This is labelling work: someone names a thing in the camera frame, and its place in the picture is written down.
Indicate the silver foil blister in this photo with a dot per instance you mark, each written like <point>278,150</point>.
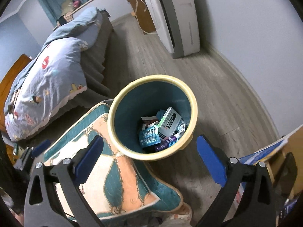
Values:
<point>181,127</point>

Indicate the olive plush toy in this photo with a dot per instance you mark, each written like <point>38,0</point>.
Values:
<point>68,4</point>

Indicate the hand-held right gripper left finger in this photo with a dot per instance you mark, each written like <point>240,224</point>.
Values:
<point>91,158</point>

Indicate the teal bin with yellow rim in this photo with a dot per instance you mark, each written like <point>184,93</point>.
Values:
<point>142,94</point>

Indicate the purple bottle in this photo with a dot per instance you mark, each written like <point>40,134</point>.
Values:
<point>163,145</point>

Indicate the white air purifier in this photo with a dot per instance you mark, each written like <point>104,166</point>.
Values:
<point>182,16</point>

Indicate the wooden cabinet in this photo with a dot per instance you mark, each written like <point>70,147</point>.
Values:
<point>144,21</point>

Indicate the wooden window sill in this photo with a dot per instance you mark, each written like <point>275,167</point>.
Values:
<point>90,0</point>

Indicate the pink toy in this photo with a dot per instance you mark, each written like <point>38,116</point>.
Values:
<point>77,4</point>

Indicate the white and black medicine box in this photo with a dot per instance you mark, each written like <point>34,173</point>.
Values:
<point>169,123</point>

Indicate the plaid cloth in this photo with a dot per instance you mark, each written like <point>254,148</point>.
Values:
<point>68,19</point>

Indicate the blue blister pack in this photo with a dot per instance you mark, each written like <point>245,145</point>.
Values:
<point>149,136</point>

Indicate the patterned quilted cushion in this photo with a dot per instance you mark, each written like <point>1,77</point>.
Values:
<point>113,170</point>

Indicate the printed blue duvet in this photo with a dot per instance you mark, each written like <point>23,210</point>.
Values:
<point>52,80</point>

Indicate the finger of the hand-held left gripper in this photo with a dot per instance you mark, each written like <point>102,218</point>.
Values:
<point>41,147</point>
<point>24,158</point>

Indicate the wooden bed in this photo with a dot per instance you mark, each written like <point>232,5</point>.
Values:
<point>16,71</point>

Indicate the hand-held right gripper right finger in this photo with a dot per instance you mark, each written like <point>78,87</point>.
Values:
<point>210,158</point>

